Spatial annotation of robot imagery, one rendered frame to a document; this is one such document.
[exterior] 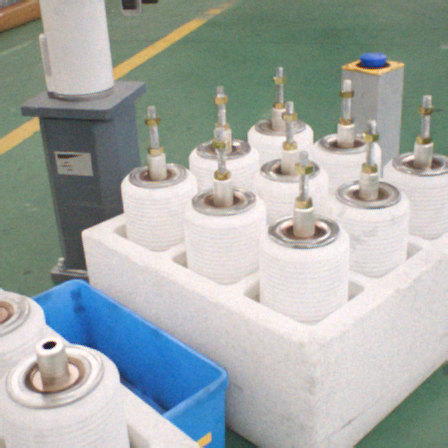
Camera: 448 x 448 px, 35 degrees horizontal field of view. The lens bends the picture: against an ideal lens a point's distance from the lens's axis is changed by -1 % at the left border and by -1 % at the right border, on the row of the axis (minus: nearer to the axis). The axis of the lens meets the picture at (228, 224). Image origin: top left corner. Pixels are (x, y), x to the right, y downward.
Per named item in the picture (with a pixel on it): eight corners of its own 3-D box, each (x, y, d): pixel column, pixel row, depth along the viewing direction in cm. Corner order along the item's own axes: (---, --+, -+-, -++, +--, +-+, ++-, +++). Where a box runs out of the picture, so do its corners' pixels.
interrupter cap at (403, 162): (464, 166, 89) (465, 161, 88) (430, 184, 84) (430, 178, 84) (414, 151, 94) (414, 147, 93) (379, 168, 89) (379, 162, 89)
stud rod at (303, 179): (309, 218, 74) (310, 150, 70) (306, 222, 73) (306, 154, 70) (300, 217, 74) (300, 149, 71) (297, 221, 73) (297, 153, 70)
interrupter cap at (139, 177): (134, 195, 85) (133, 189, 85) (123, 172, 92) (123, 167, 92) (194, 184, 87) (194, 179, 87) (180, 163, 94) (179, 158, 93)
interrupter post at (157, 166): (151, 183, 88) (148, 159, 87) (147, 176, 90) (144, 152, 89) (169, 180, 89) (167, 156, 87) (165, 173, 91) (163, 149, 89)
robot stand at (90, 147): (50, 280, 117) (17, 106, 104) (89, 239, 129) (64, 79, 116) (130, 290, 113) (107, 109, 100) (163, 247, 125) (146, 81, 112)
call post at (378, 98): (336, 244, 123) (340, 68, 109) (360, 230, 128) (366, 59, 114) (370, 257, 119) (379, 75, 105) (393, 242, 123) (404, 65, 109)
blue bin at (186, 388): (21, 385, 93) (3, 309, 88) (90, 348, 100) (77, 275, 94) (164, 513, 73) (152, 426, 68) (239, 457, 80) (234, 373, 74)
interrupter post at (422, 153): (435, 166, 89) (437, 142, 87) (424, 172, 87) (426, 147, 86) (419, 162, 90) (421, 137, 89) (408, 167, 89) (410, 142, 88)
